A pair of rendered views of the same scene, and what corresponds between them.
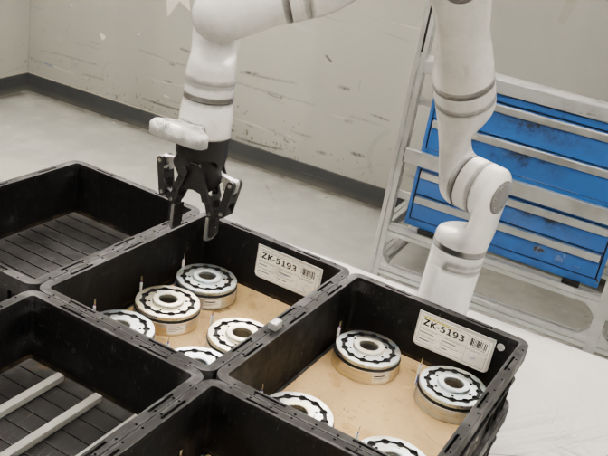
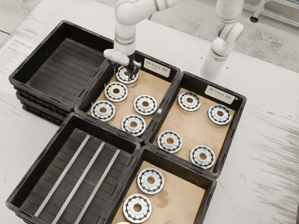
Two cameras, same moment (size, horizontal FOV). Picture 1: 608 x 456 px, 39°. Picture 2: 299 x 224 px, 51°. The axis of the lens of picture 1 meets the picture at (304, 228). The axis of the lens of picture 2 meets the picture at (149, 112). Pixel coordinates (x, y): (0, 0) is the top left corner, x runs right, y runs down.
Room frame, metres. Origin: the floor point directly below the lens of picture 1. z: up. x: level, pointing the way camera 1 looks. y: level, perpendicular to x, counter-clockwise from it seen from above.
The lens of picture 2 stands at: (0.39, 0.17, 1.96)
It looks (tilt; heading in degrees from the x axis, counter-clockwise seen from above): 58 degrees down; 350
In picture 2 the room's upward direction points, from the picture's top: 11 degrees clockwise
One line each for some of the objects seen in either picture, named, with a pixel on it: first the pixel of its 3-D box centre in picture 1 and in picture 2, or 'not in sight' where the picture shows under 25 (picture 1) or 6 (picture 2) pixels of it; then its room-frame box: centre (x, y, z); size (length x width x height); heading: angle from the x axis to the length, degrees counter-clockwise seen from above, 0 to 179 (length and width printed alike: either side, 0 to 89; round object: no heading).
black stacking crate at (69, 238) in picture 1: (56, 246); (68, 69); (1.26, 0.40, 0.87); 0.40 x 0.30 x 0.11; 154
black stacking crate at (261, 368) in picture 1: (376, 394); (195, 126); (1.00, -0.14, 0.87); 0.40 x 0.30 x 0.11; 154
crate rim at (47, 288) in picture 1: (205, 285); (130, 90); (1.13, 0.13, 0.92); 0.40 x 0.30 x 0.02; 154
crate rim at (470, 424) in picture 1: (384, 364); (198, 120); (1.00, -0.14, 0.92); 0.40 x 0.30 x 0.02; 154
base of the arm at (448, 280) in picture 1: (446, 289); (214, 61); (1.35, -0.27, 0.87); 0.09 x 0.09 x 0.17; 62
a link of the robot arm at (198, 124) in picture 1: (198, 114); (122, 45); (1.13, 0.17, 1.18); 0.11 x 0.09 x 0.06; 154
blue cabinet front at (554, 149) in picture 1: (517, 183); not in sight; (2.82, -0.70, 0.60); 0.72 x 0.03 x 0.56; 68
